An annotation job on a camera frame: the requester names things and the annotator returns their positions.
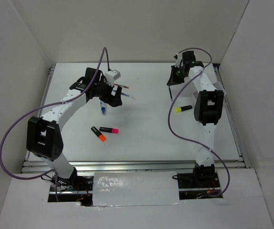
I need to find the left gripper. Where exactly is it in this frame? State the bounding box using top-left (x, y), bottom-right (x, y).
top-left (93, 77), bottom-right (122, 107)

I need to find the blue pen clear cap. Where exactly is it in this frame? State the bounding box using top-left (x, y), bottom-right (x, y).
top-left (112, 90), bottom-right (136, 100)

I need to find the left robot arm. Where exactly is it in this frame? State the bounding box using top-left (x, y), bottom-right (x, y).
top-left (26, 67), bottom-right (122, 190)

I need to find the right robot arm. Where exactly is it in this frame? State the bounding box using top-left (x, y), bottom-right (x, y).
top-left (167, 48), bottom-right (224, 187)

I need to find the red pen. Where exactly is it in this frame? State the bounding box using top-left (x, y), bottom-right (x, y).
top-left (113, 83), bottom-right (129, 89)

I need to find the yellow highlighter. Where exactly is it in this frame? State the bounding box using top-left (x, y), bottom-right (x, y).
top-left (175, 105), bottom-right (193, 113)

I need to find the pink highlighter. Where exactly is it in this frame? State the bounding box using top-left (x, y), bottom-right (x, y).
top-left (99, 127), bottom-right (119, 134)

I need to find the orange highlighter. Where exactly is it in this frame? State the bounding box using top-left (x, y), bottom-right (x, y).
top-left (91, 126), bottom-right (106, 142)

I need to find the white divided container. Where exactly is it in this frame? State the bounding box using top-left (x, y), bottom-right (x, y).
top-left (193, 81), bottom-right (226, 99)

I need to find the white cover plate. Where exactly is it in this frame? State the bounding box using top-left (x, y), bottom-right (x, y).
top-left (93, 171), bottom-right (179, 207)

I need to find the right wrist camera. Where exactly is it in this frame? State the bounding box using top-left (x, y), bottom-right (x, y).
top-left (174, 53), bottom-right (182, 68)

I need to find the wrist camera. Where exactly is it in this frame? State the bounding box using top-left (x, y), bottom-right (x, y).
top-left (105, 70), bottom-right (121, 85)
top-left (174, 53), bottom-right (182, 68)

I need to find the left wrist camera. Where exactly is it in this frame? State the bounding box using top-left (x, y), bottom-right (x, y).
top-left (105, 70), bottom-right (121, 85)

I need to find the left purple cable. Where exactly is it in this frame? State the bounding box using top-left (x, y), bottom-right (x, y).
top-left (0, 46), bottom-right (111, 202)

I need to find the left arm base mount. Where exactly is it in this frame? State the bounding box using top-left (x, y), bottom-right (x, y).
top-left (48, 176), bottom-right (94, 207)

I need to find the aluminium frame rail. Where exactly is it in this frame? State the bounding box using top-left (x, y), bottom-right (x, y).
top-left (21, 157), bottom-right (246, 173)

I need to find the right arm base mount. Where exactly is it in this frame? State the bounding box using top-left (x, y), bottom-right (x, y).
top-left (172, 172), bottom-right (222, 200)

